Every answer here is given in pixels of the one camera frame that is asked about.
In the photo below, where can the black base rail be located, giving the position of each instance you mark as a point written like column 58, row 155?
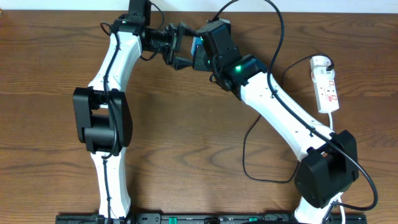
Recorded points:
column 156, row 218

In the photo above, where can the blue Galaxy smartphone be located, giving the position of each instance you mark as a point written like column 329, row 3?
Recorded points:
column 194, row 46

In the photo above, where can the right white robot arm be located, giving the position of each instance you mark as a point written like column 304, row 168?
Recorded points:
column 327, row 160

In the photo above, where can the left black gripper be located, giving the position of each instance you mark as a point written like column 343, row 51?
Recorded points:
column 170, row 43

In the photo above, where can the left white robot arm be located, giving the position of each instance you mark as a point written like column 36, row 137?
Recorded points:
column 103, row 118

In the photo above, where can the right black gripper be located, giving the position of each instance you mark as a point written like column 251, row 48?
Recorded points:
column 201, row 61

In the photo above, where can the white power strip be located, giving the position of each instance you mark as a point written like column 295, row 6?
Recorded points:
column 323, row 77

